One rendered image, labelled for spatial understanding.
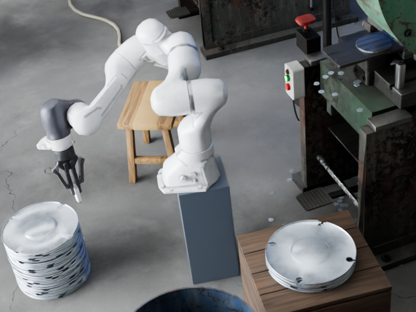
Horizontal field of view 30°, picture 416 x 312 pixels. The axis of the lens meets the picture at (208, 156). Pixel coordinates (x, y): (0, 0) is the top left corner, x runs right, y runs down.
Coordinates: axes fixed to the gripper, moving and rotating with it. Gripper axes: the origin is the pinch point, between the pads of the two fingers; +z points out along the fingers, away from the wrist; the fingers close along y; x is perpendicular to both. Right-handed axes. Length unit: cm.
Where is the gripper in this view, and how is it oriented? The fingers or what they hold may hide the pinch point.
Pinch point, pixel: (77, 193)
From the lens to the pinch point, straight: 298.2
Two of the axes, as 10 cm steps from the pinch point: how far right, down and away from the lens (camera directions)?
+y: 8.6, -3.8, 3.5
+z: 1.8, 8.6, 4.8
